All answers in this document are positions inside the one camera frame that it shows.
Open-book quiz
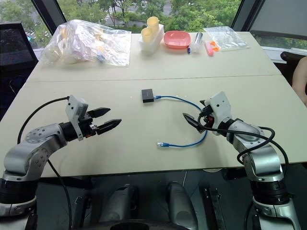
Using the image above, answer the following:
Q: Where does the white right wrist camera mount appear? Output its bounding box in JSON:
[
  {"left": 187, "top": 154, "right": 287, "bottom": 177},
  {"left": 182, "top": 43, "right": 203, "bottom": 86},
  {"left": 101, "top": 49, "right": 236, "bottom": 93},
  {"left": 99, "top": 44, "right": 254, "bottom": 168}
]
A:
[{"left": 205, "top": 91, "right": 233, "bottom": 130}]

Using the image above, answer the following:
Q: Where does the blue Ethernet cable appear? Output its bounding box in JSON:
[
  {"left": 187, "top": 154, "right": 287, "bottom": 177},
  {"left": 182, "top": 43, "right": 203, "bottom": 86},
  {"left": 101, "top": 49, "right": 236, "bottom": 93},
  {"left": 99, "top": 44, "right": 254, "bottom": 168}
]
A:
[{"left": 154, "top": 95, "right": 209, "bottom": 150}]

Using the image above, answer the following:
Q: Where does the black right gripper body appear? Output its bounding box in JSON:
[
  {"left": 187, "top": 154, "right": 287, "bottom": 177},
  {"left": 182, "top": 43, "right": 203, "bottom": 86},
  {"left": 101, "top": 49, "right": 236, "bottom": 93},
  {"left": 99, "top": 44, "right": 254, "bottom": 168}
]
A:
[{"left": 200, "top": 104, "right": 216, "bottom": 127}]

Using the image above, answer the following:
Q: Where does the pale yellow plastic cup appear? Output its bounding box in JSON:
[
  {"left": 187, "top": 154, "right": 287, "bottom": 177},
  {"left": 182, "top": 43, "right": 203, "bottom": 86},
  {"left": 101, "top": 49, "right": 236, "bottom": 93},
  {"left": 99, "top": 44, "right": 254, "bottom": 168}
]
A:
[
  {"left": 146, "top": 16, "right": 160, "bottom": 32},
  {"left": 141, "top": 27, "right": 154, "bottom": 43}
]

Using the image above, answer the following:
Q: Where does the clear plastic bag of items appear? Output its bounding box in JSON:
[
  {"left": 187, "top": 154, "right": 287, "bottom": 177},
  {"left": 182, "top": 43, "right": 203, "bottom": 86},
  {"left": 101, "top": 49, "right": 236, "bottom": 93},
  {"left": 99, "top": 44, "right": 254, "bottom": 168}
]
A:
[{"left": 40, "top": 19, "right": 132, "bottom": 67}]

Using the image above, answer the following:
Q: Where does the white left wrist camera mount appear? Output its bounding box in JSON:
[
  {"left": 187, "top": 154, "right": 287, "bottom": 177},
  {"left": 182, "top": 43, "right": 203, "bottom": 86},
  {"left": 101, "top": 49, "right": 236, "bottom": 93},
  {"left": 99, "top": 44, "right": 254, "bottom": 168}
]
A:
[{"left": 65, "top": 95, "right": 89, "bottom": 141}]

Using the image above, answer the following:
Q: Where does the clear zip bag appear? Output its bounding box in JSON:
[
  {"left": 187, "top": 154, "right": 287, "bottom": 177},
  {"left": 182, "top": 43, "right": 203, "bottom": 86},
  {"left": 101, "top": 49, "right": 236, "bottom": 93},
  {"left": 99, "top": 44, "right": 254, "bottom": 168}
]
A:
[{"left": 203, "top": 25, "right": 249, "bottom": 52}]

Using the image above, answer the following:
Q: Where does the dark grey rounded shape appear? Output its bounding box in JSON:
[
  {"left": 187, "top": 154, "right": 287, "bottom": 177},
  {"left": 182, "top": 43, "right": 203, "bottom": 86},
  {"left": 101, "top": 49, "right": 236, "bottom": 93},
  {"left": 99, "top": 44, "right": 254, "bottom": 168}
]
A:
[
  {"left": 167, "top": 181, "right": 199, "bottom": 230},
  {"left": 99, "top": 184, "right": 139, "bottom": 226}
]

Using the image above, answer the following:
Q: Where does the dark chair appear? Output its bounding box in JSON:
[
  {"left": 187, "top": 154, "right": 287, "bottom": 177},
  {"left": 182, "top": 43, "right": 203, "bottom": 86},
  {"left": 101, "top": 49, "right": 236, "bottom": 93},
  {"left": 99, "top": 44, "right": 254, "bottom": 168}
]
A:
[{"left": 280, "top": 50, "right": 307, "bottom": 87}]

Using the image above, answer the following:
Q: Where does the pink plastic stick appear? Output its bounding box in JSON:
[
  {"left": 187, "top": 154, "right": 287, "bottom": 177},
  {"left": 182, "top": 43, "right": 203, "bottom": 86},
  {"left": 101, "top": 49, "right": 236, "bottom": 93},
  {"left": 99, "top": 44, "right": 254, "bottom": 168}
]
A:
[{"left": 204, "top": 40, "right": 214, "bottom": 57}]

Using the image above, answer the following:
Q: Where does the black mesh office chair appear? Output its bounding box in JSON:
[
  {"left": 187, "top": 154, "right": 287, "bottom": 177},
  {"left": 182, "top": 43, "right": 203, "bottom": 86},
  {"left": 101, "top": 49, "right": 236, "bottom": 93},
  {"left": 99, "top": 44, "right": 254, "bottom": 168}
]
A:
[{"left": 0, "top": 22, "right": 39, "bottom": 120}]

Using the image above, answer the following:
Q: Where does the clear plastic cup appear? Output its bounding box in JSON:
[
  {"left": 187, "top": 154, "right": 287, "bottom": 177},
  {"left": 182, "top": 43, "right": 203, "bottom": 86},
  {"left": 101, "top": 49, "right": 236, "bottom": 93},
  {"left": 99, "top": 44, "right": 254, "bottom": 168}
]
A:
[{"left": 190, "top": 32, "right": 204, "bottom": 54}]

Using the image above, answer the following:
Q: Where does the black metal bracket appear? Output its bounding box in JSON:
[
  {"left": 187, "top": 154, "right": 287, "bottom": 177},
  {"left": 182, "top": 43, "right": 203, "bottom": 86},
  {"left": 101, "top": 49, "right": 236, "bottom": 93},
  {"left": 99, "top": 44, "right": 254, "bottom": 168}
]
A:
[{"left": 201, "top": 186, "right": 226, "bottom": 230}]

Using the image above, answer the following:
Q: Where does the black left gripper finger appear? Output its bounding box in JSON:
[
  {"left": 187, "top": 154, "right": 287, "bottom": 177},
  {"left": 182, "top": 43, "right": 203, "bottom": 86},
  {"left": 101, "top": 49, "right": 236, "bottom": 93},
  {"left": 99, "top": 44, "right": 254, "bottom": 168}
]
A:
[
  {"left": 96, "top": 118, "right": 123, "bottom": 135},
  {"left": 87, "top": 107, "right": 112, "bottom": 119}
]

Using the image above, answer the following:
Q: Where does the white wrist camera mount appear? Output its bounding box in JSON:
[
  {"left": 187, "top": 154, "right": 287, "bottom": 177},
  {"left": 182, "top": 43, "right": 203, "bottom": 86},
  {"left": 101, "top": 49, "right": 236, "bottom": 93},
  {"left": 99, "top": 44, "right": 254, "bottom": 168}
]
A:
[
  {"left": 65, "top": 95, "right": 89, "bottom": 141},
  {"left": 205, "top": 91, "right": 233, "bottom": 130}
]

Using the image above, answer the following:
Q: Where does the white foam cup holder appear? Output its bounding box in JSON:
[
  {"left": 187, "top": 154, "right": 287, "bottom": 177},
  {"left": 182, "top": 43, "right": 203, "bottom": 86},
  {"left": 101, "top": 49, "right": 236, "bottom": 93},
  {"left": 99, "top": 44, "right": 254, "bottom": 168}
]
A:
[{"left": 138, "top": 23, "right": 165, "bottom": 54}]

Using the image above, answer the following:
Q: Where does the small black adapter box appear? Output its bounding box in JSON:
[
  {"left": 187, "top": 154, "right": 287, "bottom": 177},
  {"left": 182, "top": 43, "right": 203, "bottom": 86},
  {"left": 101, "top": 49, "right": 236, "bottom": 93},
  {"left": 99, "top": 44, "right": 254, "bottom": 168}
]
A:
[{"left": 141, "top": 88, "right": 155, "bottom": 104}]

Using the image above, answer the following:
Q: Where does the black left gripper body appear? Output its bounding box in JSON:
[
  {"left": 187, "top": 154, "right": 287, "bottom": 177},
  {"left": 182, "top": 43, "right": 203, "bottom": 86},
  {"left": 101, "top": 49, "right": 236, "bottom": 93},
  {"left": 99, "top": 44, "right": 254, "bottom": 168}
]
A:
[{"left": 79, "top": 112, "right": 99, "bottom": 140}]

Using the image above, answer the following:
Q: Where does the pink plastic bowl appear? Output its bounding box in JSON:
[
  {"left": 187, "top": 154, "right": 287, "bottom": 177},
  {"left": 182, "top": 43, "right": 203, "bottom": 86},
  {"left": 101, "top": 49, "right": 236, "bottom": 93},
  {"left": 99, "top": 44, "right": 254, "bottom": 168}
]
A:
[{"left": 163, "top": 30, "right": 192, "bottom": 50}]

